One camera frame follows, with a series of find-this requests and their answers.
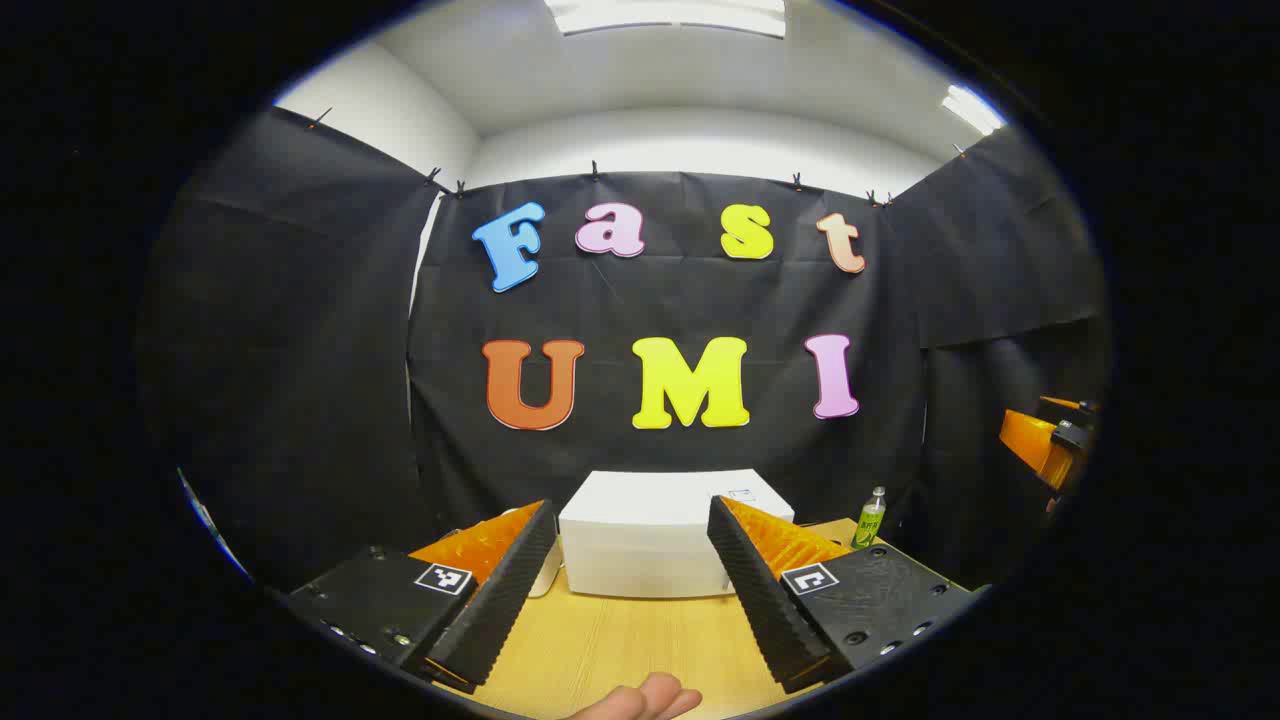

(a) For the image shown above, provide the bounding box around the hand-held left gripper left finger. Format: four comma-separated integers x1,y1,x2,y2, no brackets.
285,498,559,696

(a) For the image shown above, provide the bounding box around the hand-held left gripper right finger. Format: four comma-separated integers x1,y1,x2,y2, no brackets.
707,495,986,696

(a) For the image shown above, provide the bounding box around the white microwave oven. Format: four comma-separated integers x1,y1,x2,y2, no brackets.
558,468,796,599

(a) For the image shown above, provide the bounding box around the cream toaster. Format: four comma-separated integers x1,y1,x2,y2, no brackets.
527,540,566,599

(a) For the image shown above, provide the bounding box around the green drink bottle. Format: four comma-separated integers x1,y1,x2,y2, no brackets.
851,487,888,550

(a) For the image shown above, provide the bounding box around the black backdrop cloth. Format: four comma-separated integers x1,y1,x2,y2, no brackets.
135,105,1111,591

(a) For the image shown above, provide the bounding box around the small ceiling light panel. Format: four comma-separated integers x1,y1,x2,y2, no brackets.
940,85,1006,136

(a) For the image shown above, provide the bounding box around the large ceiling light panel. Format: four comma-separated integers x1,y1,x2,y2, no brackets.
545,0,788,39

